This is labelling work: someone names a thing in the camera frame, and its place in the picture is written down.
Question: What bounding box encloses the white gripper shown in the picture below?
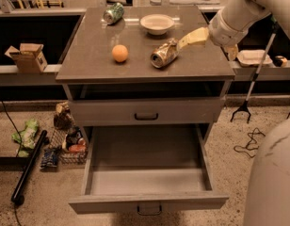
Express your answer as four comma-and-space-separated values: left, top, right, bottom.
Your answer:
177, 10, 248, 61

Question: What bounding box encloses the crushed orange soda can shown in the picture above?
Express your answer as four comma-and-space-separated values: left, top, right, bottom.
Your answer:
151, 38, 179, 69

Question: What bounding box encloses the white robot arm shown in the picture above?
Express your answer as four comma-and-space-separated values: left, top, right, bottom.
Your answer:
177, 0, 290, 50

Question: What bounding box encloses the closed grey upper drawer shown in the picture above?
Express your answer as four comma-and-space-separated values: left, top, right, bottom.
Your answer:
69, 98, 224, 126

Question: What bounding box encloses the grey drawer cabinet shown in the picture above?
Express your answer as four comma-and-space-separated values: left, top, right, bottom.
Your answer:
56, 7, 234, 136

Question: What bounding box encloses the green soda can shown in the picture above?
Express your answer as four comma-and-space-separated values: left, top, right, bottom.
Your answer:
103, 2, 124, 24

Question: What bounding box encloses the open grey lower drawer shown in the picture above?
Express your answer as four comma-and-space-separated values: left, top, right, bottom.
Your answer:
69, 124, 228, 216

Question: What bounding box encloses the white foam food tray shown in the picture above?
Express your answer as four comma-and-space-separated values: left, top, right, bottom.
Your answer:
237, 50, 265, 67

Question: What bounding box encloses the white ceramic bowl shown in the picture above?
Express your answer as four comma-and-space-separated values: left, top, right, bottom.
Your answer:
139, 14, 174, 36

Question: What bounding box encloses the reacher grabber tool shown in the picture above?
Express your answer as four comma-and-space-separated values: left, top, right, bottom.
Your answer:
230, 17, 280, 122

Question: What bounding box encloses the small yellow black object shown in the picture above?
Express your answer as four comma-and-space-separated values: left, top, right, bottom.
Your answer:
273, 56, 287, 67

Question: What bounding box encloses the orange ball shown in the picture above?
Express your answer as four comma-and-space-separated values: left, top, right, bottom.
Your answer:
112, 44, 128, 62

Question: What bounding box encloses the brown snack bag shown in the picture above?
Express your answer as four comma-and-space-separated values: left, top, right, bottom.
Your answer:
54, 102, 73, 130

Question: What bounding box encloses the red snack packet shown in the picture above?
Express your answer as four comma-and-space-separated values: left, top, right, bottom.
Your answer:
69, 144, 87, 153

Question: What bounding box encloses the small cardboard box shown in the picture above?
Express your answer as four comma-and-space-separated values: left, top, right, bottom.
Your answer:
5, 43, 47, 73

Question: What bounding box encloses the blue snack bag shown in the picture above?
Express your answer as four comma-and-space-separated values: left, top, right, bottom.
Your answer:
40, 148, 59, 169

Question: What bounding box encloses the green chip bag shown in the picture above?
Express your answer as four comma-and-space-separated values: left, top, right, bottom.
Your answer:
11, 119, 40, 157

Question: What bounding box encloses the black pole on floor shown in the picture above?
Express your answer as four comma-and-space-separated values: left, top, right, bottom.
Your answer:
11, 130, 47, 205

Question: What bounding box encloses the wire mesh basket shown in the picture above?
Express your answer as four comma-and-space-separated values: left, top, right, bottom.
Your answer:
49, 126, 88, 164

